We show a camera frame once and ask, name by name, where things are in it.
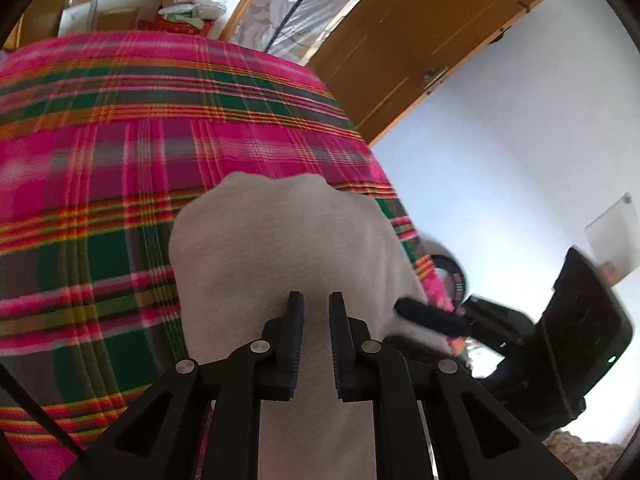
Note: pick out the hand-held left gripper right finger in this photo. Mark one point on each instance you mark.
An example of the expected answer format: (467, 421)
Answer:
(340, 355)

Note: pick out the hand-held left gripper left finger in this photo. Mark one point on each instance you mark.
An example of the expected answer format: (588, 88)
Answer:
(295, 350)

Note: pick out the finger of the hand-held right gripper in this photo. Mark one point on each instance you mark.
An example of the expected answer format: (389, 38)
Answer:
(430, 316)

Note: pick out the beige sweatpants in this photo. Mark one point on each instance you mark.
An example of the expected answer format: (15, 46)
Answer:
(280, 240)

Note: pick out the black round object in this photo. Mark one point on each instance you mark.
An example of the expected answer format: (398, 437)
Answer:
(456, 280)

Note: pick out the white paper sheet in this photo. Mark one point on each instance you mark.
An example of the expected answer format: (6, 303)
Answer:
(615, 235)

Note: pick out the pink plaid blanket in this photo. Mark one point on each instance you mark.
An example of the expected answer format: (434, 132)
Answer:
(150, 135)

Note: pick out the wooden door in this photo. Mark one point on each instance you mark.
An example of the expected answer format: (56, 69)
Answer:
(425, 35)

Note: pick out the clear plastic sheet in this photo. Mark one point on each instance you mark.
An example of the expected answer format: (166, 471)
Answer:
(280, 15)

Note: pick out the red fabric bag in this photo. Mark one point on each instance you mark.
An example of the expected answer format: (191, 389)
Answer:
(170, 25)

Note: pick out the white plastic bag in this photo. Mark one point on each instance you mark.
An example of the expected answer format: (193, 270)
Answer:
(200, 9)

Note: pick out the plain cardboard box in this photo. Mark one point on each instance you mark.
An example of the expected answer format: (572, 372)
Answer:
(117, 19)

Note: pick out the white printed box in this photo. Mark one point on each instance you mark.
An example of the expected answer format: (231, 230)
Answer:
(75, 17)

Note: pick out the wooden door frame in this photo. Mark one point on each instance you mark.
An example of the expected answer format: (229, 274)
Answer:
(245, 5)

